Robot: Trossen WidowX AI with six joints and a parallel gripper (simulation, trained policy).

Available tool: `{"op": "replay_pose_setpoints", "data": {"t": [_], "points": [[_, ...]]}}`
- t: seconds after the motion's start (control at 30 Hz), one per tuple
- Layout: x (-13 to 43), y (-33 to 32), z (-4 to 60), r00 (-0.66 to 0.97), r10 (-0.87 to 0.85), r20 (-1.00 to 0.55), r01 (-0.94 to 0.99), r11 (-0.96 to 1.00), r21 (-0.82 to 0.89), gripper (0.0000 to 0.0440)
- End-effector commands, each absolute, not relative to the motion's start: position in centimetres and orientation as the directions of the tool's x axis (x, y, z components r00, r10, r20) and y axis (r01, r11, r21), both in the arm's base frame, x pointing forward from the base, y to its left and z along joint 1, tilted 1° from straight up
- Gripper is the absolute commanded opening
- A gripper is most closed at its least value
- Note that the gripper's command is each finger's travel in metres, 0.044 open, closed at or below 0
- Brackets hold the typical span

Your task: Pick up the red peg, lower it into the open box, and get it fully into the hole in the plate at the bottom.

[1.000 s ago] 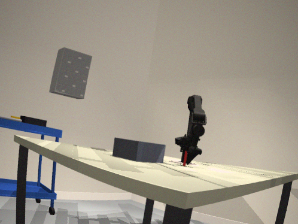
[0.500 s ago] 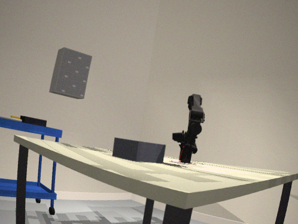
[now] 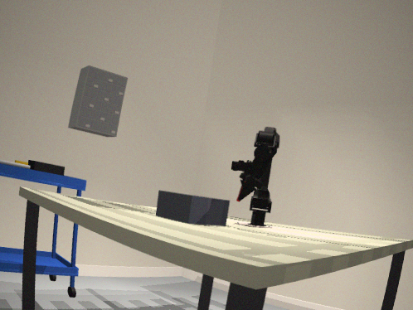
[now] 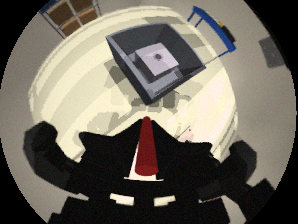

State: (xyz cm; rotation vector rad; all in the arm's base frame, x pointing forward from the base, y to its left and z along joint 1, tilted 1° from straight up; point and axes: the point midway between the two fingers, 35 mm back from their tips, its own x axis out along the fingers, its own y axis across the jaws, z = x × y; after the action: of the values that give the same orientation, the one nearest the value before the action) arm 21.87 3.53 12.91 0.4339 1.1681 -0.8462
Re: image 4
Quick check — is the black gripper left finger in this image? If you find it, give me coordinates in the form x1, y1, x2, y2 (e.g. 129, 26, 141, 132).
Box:
78, 119, 142, 179

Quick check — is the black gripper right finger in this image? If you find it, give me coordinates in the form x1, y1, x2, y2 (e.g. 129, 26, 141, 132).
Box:
152, 120, 213, 180

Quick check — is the dark red peg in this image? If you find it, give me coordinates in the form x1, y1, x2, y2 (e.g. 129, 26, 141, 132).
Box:
134, 116, 158, 177

